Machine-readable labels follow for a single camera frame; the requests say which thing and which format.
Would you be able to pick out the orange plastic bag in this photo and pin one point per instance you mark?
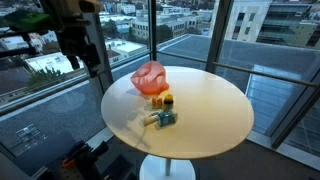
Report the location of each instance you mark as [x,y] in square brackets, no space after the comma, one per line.
[150,78]

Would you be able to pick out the black equipment on floor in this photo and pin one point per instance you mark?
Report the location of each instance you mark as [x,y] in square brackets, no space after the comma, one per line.
[83,157]

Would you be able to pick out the brown bottle yellow cap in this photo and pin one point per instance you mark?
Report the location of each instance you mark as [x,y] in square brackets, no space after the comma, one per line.
[168,102]

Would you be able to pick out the white tube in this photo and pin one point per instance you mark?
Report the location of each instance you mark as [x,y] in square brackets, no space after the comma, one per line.
[150,118]

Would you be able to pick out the orange bottle white cap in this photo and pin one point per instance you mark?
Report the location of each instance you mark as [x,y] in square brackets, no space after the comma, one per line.
[155,103]

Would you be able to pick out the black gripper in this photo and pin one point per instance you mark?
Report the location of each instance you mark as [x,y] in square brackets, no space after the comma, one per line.
[74,46]

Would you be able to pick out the round white table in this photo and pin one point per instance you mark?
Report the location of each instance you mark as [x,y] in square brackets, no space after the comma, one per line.
[213,117]

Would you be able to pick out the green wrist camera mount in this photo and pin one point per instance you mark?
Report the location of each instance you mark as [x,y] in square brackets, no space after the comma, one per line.
[29,21]

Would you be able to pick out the black camera on stand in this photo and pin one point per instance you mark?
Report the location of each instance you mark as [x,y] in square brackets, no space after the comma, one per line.
[27,50]

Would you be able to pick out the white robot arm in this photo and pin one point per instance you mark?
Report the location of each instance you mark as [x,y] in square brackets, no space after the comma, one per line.
[68,14]

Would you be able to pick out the teal box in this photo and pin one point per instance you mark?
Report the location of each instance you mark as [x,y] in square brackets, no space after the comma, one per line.
[166,118]

